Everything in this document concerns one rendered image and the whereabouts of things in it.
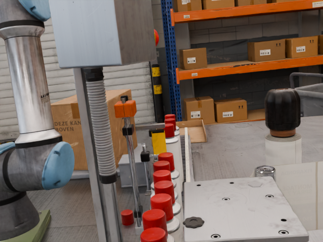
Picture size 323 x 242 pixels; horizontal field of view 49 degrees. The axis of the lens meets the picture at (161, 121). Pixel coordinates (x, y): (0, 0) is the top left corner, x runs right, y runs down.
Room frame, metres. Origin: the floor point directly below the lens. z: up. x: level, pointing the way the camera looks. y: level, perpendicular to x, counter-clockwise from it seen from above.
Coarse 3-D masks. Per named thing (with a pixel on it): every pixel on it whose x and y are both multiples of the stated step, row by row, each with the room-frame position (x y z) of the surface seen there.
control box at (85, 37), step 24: (72, 0) 0.65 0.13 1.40; (96, 0) 0.61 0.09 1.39; (120, 0) 0.60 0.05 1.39; (144, 0) 0.64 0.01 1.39; (72, 24) 0.65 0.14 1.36; (96, 24) 0.62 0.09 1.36; (120, 24) 0.59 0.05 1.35; (144, 24) 0.64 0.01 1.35; (72, 48) 0.66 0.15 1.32; (96, 48) 0.62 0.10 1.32; (120, 48) 0.59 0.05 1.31; (144, 48) 0.63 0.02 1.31
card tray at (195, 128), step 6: (198, 120) 1.91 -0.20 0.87; (180, 126) 1.92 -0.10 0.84; (186, 126) 1.91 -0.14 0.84; (192, 126) 1.91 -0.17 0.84; (198, 126) 1.91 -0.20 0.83; (180, 132) 1.82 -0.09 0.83; (192, 132) 1.80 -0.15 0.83; (198, 132) 1.79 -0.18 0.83; (204, 132) 1.68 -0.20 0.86; (192, 138) 1.68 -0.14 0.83; (198, 138) 1.67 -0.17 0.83; (204, 138) 1.66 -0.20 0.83
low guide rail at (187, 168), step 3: (186, 129) 1.56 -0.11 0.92; (186, 132) 1.51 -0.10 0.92; (186, 135) 1.46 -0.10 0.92; (186, 138) 1.41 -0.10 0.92; (186, 141) 1.37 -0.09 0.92; (186, 144) 1.33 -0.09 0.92; (186, 147) 1.29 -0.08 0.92; (186, 150) 1.25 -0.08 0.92; (186, 153) 1.22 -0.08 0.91; (186, 156) 1.19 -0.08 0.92; (186, 159) 1.15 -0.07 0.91; (186, 162) 1.13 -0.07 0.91; (186, 165) 1.10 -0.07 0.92; (186, 168) 1.07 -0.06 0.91; (189, 168) 1.11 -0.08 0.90; (186, 171) 1.04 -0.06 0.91; (189, 171) 1.04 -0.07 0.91; (186, 174) 1.02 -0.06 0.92; (189, 174) 1.02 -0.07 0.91; (186, 177) 1.00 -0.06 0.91; (189, 177) 0.99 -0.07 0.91; (186, 180) 0.97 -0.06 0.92; (189, 180) 0.97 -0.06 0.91
